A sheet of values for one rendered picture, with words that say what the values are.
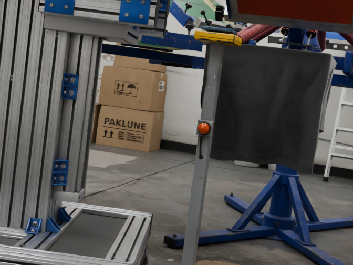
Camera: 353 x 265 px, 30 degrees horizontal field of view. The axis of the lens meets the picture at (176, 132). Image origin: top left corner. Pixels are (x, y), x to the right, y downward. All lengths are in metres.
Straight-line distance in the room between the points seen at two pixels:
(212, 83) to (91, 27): 0.43
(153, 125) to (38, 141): 4.70
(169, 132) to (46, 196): 5.09
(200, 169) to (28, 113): 0.60
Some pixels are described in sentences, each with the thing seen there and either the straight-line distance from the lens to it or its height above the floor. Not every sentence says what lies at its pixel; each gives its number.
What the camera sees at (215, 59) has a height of 0.87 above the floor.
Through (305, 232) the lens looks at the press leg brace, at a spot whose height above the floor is 0.10.
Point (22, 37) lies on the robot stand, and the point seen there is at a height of 0.87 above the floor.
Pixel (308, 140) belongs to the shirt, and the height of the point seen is 0.64.
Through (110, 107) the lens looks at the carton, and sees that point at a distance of 6.99.
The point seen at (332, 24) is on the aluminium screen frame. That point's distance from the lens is 3.06.
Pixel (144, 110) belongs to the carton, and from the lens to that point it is 6.94.
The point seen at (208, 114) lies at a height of 0.69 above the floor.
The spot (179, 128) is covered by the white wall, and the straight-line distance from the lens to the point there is 7.25.
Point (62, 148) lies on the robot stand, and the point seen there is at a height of 0.51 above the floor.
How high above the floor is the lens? 0.79
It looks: 5 degrees down
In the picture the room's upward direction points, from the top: 7 degrees clockwise
